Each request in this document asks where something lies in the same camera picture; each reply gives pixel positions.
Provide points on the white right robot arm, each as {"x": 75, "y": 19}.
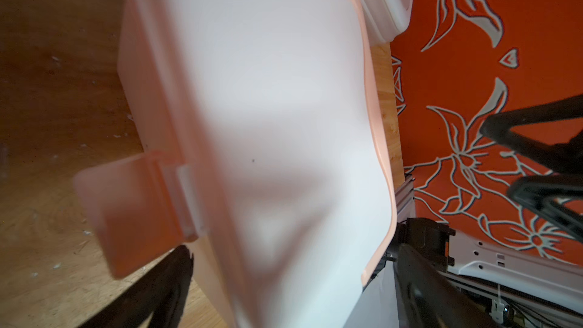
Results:
{"x": 502, "y": 203}

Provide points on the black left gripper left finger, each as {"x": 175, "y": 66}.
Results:
{"x": 159, "y": 296}

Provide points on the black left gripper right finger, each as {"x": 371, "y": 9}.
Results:
{"x": 429, "y": 299}

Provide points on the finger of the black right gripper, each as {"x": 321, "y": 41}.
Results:
{"x": 540, "y": 195}
{"x": 549, "y": 134}

